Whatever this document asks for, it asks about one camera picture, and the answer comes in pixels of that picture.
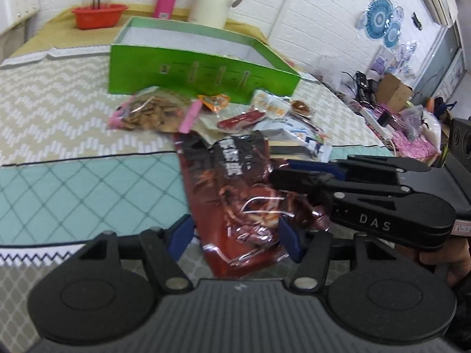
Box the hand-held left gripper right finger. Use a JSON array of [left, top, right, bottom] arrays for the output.
[[278, 216, 396, 292]]

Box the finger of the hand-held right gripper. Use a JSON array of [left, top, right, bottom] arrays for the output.
[[286, 154, 431, 182], [270, 169, 411, 210]]

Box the round pastry packet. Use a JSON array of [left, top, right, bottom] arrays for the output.
[[289, 99, 313, 116]]

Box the yellow cloth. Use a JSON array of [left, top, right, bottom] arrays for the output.
[[7, 5, 273, 59]]

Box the white appliance with screen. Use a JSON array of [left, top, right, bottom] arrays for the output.
[[0, 0, 40, 34]]

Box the clear bag of crackers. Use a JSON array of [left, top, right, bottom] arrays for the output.
[[108, 86, 204, 134]]

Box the orange snack packet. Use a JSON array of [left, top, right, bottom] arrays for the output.
[[198, 94, 231, 113]]

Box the brown cardboard box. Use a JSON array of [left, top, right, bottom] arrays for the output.
[[377, 73, 413, 113]]

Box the blue round paper fan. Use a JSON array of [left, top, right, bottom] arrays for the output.
[[383, 20, 403, 46], [362, 0, 396, 39]]

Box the purple wall poster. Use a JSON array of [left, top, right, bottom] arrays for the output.
[[370, 46, 396, 76]]

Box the teal and beige patterned mat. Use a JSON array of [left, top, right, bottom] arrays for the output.
[[0, 46, 394, 339]]

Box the dark snack bar packet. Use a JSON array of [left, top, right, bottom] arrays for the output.
[[270, 140, 321, 157]]

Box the pink shredded paper pile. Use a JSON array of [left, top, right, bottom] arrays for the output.
[[390, 129, 442, 162]]

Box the dark red snack bag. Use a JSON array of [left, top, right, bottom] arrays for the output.
[[173, 132, 330, 279]]

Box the person's right hand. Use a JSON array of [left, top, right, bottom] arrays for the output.
[[417, 233, 471, 287]]

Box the clear yellow-print snack packet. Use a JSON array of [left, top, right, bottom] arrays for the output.
[[250, 89, 291, 118]]

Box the red plastic basin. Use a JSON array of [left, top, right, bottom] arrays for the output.
[[72, 4, 129, 30]]

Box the green cardboard box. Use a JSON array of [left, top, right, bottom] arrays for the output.
[[108, 16, 301, 105]]

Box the red sausage stick packet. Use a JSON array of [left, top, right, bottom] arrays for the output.
[[191, 109, 266, 144]]

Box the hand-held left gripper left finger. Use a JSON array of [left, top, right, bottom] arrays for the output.
[[79, 214, 194, 291]]

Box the white cartoon snack bag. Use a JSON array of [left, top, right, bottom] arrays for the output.
[[254, 116, 332, 162]]

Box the clear plastic bag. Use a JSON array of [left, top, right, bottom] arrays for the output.
[[399, 105, 442, 140]]

